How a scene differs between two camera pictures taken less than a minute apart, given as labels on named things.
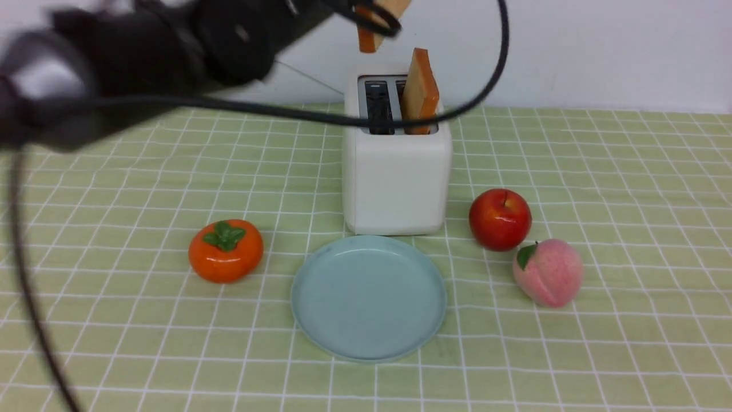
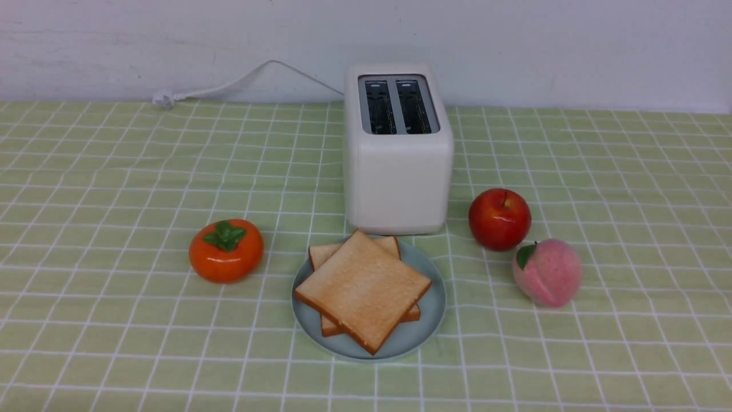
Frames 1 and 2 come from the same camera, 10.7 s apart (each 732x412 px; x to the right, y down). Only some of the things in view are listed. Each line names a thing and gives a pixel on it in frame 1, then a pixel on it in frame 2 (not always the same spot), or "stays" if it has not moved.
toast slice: [369, 40] to [320, 254]
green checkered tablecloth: [101, 309] stays
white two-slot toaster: [393, 183] stays
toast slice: [420, 95] to [365, 291]
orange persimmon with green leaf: [226, 252] stays
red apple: [500, 220] stays
